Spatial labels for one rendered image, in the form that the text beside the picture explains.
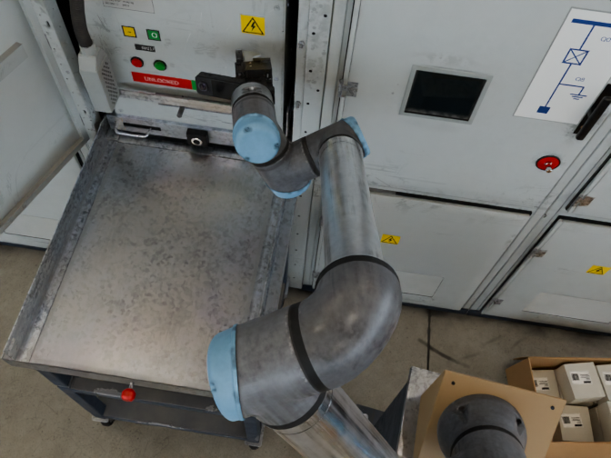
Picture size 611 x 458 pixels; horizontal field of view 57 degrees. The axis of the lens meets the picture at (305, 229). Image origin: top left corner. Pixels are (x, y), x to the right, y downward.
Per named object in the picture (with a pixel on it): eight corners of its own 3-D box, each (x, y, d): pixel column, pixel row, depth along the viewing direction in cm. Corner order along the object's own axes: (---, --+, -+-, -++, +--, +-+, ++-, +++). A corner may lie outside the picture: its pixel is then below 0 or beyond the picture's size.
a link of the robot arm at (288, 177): (324, 188, 120) (299, 148, 112) (275, 209, 123) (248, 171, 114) (318, 161, 127) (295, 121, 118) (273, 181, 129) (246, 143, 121)
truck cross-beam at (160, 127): (289, 154, 165) (290, 141, 160) (110, 128, 167) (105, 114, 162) (292, 142, 168) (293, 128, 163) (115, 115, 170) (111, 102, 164)
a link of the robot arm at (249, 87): (233, 130, 120) (229, 90, 114) (232, 117, 124) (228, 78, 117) (275, 127, 121) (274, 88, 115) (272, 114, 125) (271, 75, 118)
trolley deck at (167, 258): (260, 404, 136) (260, 399, 130) (10, 365, 137) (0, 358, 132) (300, 180, 170) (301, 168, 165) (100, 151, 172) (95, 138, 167)
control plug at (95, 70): (112, 114, 146) (94, 63, 130) (94, 111, 146) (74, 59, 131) (122, 92, 149) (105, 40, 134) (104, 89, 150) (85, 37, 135)
